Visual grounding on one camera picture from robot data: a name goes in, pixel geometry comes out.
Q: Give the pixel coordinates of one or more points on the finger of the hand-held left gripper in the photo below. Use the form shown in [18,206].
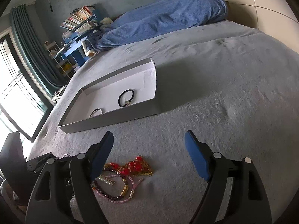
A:
[38,162]

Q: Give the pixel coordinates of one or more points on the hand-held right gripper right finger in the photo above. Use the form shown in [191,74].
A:
[196,158]

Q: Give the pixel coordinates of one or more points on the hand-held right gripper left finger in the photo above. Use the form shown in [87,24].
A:
[102,155]

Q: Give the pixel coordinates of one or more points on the pearl hair clip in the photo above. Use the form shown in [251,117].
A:
[105,180]

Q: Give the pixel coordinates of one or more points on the red bead gold tassel ornament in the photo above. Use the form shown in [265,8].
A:
[134,165]

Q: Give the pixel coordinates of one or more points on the grey cardboard box tray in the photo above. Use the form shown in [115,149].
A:
[116,119]

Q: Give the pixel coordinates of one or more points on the window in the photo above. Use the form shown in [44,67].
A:
[14,93]

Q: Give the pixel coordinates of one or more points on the grey plush bedspread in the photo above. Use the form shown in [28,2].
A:
[210,86]

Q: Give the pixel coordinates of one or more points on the yellow toy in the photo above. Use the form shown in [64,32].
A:
[68,67]

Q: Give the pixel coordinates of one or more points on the blue wooden desk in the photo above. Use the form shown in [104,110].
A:
[77,51]

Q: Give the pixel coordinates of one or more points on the teal curtain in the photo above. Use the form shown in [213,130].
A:
[30,46]

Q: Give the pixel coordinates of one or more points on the white shelf rack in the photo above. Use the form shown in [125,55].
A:
[50,46]

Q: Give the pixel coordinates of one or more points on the white plush toy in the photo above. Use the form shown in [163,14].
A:
[107,21]

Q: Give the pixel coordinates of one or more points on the row of books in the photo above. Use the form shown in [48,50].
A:
[77,18]

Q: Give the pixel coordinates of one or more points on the blue fleece blanket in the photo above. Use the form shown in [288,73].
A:
[163,14]

